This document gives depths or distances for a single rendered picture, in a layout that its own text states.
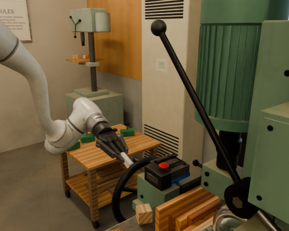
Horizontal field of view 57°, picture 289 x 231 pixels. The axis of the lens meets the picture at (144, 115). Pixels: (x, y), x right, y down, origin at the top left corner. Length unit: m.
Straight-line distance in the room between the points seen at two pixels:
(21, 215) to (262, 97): 2.16
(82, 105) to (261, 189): 0.91
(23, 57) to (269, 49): 0.70
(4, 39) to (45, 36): 2.63
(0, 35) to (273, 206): 0.78
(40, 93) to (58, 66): 2.55
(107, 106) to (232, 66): 2.38
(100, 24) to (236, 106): 2.17
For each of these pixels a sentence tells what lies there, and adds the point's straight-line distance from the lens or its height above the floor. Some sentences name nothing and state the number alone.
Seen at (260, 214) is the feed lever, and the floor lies 1.11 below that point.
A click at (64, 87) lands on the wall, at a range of 3.64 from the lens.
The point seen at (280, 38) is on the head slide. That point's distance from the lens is 0.52.
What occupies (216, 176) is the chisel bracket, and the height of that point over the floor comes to 1.06.
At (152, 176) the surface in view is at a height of 0.99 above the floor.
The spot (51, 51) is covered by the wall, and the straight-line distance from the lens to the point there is 3.53.
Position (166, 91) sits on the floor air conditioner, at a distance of 2.21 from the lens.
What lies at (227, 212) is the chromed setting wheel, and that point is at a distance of 0.58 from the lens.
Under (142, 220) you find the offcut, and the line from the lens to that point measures 0.77.
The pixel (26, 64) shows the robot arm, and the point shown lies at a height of 1.30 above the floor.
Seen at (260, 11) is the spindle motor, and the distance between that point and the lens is 0.56.
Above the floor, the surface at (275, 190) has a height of 1.19.
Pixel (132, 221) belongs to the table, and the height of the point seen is 0.90.
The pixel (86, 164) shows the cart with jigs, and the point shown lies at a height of 0.53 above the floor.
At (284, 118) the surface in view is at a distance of 0.39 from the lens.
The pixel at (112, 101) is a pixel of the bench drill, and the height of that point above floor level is 0.64.
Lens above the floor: 1.41
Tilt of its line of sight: 18 degrees down
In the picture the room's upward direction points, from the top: straight up
